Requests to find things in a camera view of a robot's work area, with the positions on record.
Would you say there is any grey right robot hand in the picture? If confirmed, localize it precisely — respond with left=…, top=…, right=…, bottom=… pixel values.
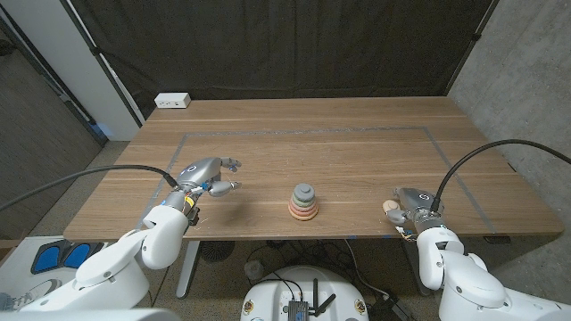
left=385, top=186, right=447, bottom=235

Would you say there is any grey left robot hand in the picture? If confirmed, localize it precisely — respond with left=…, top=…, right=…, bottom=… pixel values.
left=162, top=156, right=244, bottom=213

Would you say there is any grey toy disc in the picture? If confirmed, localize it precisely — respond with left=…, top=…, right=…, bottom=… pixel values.
left=293, top=182, right=316, bottom=202

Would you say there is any pink toy disc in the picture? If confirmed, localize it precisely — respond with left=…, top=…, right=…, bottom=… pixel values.
left=288, top=203, right=319, bottom=215

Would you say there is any red toy disc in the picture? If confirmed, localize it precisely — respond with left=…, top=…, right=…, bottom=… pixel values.
left=287, top=207, right=319, bottom=219

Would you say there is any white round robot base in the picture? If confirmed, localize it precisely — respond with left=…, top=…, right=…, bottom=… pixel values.
left=239, top=265, right=370, bottom=321

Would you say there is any large orange toy disc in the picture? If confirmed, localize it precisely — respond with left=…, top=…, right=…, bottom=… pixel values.
left=288, top=211, right=319, bottom=223

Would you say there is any white power strip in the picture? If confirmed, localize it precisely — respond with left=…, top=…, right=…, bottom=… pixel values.
left=153, top=92, right=192, bottom=110

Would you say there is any black round floor fan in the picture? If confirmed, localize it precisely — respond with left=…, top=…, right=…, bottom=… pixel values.
left=199, top=240, right=236, bottom=263

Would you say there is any grey round floor object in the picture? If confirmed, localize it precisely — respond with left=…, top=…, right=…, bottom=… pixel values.
left=244, top=259, right=265, bottom=281

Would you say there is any black box on floor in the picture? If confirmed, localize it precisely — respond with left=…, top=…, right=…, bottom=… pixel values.
left=368, top=294, right=414, bottom=321

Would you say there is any black backdrop stand pole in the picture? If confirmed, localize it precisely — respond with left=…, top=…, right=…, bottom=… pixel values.
left=444, top=0, right=500, bottom=95
left=59, top=0, right=146, bottom=128

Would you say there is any grey radio module with antennas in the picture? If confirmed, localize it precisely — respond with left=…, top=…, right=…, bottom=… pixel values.
left=285, top=278, right=338, bottom=321

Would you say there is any blue foot pedal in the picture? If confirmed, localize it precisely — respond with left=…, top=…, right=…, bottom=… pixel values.
left=29, top=239, right=106, bottom=276

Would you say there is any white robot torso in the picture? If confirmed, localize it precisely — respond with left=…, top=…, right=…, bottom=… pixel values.
left=0, top=306, right=571, bottom=321

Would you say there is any white floor platform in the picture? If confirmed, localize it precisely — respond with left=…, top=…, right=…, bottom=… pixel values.
left=0, top=235, right=117, bottom=309

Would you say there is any left arm thick black cable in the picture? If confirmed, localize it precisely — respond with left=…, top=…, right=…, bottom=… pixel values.
left=0, top=165, right=179, bottom=213

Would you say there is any arm thick black cable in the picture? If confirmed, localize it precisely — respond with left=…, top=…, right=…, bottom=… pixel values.
left=430, top=139, right=571, bottom=213
left=0, top=165, right=179, bottom=213

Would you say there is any right arm thick black cable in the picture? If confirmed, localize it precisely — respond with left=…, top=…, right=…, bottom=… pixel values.
left=430, top=139, right=571, bottom=213

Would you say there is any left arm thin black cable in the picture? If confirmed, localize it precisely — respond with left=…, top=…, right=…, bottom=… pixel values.
left=151, top=267, right=170, bottom=309

